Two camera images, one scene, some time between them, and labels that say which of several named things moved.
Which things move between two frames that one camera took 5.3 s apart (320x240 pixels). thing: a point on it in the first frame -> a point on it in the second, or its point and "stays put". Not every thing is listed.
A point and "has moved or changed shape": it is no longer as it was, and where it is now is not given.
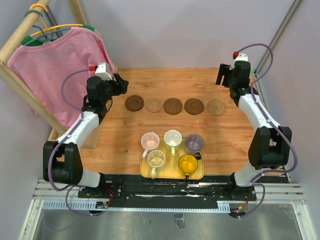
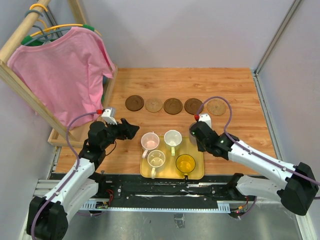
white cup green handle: x=173 y=138 stays put
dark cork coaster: x=134 y=103 stays put
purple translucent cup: x=195 y=142 has moved or changed shape
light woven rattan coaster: x=216 y=107 stays put
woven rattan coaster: x=153 y=105 stays put
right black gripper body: x=232 y=83 -> x=202 y=147
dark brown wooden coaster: x=193 y=106 stays put
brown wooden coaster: x=172 y=106 stays put
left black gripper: x=121 y=86 -> x=126 y=130
